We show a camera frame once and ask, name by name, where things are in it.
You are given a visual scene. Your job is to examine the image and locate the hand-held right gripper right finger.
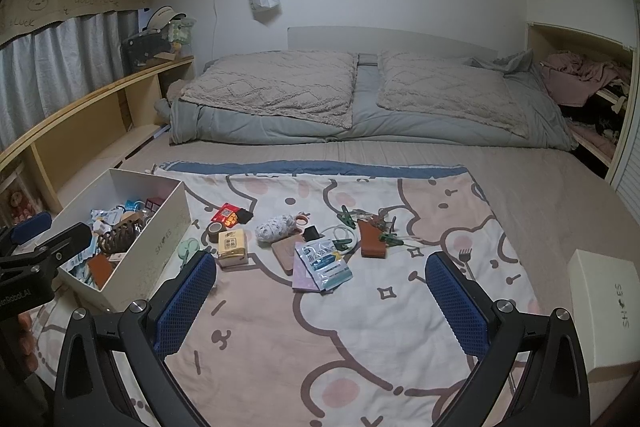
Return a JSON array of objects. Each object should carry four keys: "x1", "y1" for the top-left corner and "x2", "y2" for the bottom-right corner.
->
[{"x1": 425, "y1": 251, "x2": 591, "y2": 427}]

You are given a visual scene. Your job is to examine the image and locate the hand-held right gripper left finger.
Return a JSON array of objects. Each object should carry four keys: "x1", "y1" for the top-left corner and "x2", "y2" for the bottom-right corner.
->
[{"x1": 52, "y1": 249, "x2": 218, "y2": 427}]

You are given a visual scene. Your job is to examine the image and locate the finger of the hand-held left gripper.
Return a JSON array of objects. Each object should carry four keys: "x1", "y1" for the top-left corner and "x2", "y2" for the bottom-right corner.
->
[
  {"x1": 0, "y1": 212, "x2": 53, "y2": 253},
  {"x1": 0, "y1": 223, "x2": 96, "y2": 278}
]

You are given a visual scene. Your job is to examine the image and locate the white shoe box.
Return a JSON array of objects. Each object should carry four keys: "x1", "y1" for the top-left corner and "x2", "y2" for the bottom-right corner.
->
[{"x1": 50, "y1": 168, "x2": 192, "y2": 313}]

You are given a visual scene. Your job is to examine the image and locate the yellow tissue pack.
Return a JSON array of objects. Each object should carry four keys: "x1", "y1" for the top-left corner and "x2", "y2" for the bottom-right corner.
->
[{"x1": 216, "y1": 228, "x2": 249, "y2": 269}]

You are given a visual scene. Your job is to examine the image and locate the pink packet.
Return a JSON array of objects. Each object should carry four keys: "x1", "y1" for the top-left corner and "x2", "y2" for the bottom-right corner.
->
[{"x1": 292, "y1": 242, "x2": 326, "y2": 293}]

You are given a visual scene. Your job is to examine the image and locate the blue white packet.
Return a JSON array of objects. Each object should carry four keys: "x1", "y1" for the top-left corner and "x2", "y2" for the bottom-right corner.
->
[
  {"x1": 295, "y1": 241, "x2": 346, "y2": 275},
  {"x1": 90, "y1": 207, "x2": 118, "y2": 228},
  {"x1": 312, "y1": 264, "x2": 353, "y2": 292},
  {"x1": 67, "y1": 252, "x2": 96, "y2": 288}
]

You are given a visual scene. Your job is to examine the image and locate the person's left hand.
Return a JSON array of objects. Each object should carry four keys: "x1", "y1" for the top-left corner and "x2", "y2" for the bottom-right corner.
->
[{"x1": 15, "y1": 311, "x2": 41, "y2": 375}]

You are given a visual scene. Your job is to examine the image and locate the teddy bear display dome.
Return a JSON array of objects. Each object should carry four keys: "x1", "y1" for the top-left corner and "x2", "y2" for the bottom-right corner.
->
[{"x1": 0, "y1": 162, "x2": 41, "y2": 228}]

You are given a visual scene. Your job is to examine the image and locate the brown leather wallet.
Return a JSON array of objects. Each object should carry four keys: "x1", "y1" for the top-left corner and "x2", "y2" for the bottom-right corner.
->
[{"x1": 85, "y1": 254, "x2": 113, "y2": 290}]

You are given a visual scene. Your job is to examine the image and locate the red packet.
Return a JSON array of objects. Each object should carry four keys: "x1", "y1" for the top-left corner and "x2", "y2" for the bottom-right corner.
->
[{"x1": 217, "y1": 203, "x2": 251, "y2": 228}]

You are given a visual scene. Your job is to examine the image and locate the brown leather key case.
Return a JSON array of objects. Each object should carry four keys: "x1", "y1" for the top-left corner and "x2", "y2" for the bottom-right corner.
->
[{"x1": 357, "y1": 219, "x2": 388, "y2": 260}]

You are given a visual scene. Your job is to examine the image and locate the printed cartoon bear blanket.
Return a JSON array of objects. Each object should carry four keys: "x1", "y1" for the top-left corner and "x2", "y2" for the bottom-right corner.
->
[{"x1": 30, "y1": 159, "x2": 546, "y2": 427}]

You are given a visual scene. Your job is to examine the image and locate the wooden shelf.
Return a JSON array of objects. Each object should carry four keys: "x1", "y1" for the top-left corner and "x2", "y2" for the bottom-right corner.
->
[{"x1": 0, "y1": 55, "x2": 196, "y2": 212}]

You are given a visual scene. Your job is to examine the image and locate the white patterned cloth roll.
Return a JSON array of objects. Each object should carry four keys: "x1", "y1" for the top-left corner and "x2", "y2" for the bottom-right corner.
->
[{"x1": 256, "y1": 213, "x2": 297, "y2": 244}]

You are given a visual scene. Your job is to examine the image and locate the white shoe box lid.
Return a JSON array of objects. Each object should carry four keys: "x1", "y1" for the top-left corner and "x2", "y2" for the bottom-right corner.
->
[{"x1": 566, "y1": 249, "x2": 640, "y2": 385}]

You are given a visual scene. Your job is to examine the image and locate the grey curtain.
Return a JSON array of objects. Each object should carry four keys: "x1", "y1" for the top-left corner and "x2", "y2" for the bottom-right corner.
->
[{"x1": 0, "y1": 9, "x2": 138, "y2": 152}]

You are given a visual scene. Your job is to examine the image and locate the black bag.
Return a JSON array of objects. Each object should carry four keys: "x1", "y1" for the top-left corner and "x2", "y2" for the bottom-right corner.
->
[{"x1": 121, "y1": 31, "x2": 173, "y2": 75}]

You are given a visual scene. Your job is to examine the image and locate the grey duvet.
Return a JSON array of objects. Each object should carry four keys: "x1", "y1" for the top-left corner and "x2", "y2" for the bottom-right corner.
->
[{"x1": 152, "y1": 52, "x2": 576, "y2": 152}]

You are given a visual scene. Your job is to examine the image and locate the beige quilted pillow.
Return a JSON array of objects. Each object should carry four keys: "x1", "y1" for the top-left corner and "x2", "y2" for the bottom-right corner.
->
[
  {"x1": 375, "y1": 50, "x2": 531, "y2": 138},
  {"x1": 179, "y1": 50, "x2": 359, "y2": 130}
]

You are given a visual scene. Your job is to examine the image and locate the pale green bundle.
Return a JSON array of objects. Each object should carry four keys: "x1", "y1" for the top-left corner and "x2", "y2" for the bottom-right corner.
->
[{"x1": 167, "y1": 14, "x2": 193, "y2": 58}]

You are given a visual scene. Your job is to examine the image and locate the white cap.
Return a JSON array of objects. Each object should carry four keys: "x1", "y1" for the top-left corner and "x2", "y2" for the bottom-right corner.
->
[{"x1": 145, "y1": 6, "x2": 176, "y2": 30}]

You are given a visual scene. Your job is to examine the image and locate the pink clothes pile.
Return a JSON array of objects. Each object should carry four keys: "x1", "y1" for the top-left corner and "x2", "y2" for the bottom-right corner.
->
[{"x1": 540, "y1": 51, "x2": 631, "y2": 105}]

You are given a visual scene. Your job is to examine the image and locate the white headboard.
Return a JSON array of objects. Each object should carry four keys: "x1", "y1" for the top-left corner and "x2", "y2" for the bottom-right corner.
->
[{"x1": 287, "y1": 26, "x2": 501, "y2": 62}]

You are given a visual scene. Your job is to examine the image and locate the brown braided rope bundle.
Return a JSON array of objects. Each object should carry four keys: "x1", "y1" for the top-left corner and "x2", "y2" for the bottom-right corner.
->
[{"x1": 97, "y1": 224, "x2": 138, "y2": 254}]

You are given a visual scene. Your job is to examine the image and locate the white tube ring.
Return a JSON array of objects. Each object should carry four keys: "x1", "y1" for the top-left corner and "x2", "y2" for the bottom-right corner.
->
[{"x1": 317, "y1": 226, "x2": 361, "y2": 254}]

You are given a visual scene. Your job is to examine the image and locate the thin hanging cable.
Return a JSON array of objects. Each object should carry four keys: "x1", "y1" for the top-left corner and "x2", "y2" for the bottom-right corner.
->
[{"x1": 209, "y1": 0, "x2": 221, "y2": 60}]

